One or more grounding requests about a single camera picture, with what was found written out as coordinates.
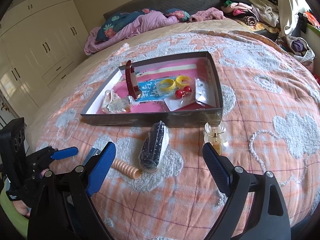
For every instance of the yellow rings clear packet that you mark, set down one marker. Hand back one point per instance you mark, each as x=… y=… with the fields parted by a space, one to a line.
x=167 y=83

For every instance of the small earrings clear packet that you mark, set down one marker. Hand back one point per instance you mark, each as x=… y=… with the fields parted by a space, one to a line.
x=203 y=92

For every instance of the white curtain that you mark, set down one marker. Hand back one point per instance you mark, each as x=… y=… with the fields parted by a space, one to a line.
x=290 y=7

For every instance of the person's left hand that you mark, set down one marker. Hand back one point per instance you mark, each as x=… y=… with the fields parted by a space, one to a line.
x=22 y=208

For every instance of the large floral pillow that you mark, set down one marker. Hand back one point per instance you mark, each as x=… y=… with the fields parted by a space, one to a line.
x=117 y=22

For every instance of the dark dotted hair clip packet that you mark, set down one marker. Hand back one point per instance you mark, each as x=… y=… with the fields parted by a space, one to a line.
x=152 y=147

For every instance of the basket of clothes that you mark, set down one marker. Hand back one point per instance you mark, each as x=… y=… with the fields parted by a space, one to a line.
x=298 y=47

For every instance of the cream wardrobe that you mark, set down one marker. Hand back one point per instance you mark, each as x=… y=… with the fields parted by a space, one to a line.
x=37 y=42

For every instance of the grey cardboard box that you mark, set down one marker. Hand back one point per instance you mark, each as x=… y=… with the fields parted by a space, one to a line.
x=150 y=120

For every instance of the dark red headband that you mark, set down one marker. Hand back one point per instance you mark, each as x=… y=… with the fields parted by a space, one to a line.
x=130 y=80

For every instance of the windowsill clutter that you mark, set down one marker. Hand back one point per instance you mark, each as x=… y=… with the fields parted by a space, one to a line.
x=312 y=20

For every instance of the blue rectangular hair clip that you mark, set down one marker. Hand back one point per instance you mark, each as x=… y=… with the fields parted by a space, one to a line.
x=91 y=153

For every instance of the pink fuzzy garment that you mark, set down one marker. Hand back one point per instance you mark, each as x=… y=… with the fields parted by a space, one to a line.
x=207 y=15

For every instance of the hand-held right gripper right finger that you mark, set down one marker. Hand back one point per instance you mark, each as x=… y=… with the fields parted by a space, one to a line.
x=217 y=170

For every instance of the pile of clothes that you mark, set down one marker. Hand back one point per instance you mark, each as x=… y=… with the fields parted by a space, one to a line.
x=250 y=12

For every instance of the small floral pillow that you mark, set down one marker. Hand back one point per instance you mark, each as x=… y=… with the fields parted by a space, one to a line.
x=178 y=13

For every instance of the purple quilt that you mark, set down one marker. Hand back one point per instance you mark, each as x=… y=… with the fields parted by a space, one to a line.
x=150 y=22

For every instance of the person's left forearm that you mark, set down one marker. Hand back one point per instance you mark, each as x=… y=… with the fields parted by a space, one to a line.
x=8 y=215

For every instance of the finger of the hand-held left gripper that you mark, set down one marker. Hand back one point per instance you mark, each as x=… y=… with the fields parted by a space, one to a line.
x=65 y=153

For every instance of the red ball earrings card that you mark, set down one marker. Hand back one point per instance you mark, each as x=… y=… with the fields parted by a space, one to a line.
x=178 y=93

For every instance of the white hair claw clip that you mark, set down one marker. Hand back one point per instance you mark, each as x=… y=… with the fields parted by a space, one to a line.
x=215 y=136

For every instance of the orange plaid blanket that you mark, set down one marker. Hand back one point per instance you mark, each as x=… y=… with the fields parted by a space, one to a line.
x=250 y=120

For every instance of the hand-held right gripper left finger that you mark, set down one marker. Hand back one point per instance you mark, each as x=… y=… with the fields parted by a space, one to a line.
x=100 y=170

